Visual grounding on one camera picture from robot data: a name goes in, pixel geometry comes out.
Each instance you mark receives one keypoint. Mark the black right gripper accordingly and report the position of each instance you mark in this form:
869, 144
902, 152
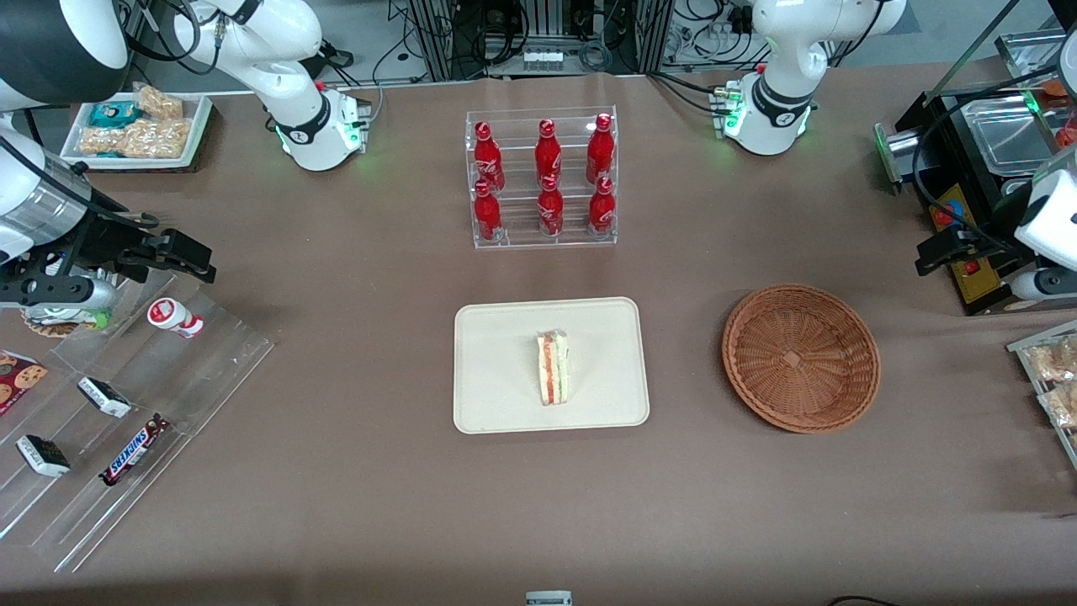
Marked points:
108, 240

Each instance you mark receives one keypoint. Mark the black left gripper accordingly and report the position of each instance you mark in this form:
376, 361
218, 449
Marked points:
989, 231

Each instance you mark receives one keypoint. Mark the triangular sandwich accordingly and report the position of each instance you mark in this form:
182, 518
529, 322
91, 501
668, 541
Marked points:
554, 370

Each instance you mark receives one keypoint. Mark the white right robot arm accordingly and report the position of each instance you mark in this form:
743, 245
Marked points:
294, 109

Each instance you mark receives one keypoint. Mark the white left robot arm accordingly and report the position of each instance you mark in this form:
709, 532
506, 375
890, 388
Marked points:
778, 93

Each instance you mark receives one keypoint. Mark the white snack tray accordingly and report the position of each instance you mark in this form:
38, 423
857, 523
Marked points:
198, 135

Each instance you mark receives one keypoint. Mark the grey tray with bread packets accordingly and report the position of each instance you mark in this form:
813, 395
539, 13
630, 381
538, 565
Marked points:
1022, 353

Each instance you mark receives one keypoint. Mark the round brown wicker basket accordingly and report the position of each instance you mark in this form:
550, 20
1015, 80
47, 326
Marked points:
799, 358

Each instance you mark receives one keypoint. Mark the beige rectangular serving tray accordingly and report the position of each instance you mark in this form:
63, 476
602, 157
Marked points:
496, 370

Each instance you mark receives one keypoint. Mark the red emergency stop button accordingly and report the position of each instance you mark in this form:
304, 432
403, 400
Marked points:
942, 215

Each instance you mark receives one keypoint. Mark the white red yogurt bottle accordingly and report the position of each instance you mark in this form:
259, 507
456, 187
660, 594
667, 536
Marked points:
172, 316

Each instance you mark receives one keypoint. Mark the clear acrylic stepped display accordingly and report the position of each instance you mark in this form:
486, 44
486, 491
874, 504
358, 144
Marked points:
202, 370

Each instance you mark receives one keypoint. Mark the black hot food display machine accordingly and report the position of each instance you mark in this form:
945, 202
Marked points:
942, 135

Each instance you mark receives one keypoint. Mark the large peanut snack packet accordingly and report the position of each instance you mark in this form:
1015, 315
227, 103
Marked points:
139, 139

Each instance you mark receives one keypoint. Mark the large steel food pan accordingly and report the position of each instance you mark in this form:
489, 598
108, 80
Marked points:
1005, 135

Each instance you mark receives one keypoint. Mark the small wicker coaster with cup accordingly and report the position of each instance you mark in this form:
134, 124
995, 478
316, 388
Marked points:
59, 320

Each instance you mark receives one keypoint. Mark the wrapped bread packet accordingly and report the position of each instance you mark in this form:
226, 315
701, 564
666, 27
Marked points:
1056, 360
1062, 406

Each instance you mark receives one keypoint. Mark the small peanut snack packet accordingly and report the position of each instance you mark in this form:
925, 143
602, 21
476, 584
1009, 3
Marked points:
160, 103

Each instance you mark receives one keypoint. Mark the teal snack packet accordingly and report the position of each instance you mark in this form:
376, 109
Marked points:
112, 114

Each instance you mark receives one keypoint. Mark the black white snack bar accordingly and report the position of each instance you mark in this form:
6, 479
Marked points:
42, 455
104, 397

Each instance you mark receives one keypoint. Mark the brown Snickers chocolate bar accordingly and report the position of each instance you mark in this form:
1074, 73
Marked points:
133, 450

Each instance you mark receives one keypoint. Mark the red cookie packet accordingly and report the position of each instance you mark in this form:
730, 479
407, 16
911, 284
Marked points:
18, 380

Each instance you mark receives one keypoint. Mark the red cola bottle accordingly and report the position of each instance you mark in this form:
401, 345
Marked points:
600, 150
548, 153
602, 209
487, 215
550, 210
487, 160

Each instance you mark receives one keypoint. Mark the clear acrylic bottle rack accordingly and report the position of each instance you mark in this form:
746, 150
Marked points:
520, 236

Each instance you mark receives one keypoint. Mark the white labelled box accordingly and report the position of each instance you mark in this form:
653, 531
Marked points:
549, 598

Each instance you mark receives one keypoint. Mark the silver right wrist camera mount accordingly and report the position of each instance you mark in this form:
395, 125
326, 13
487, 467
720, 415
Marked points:
59, 292

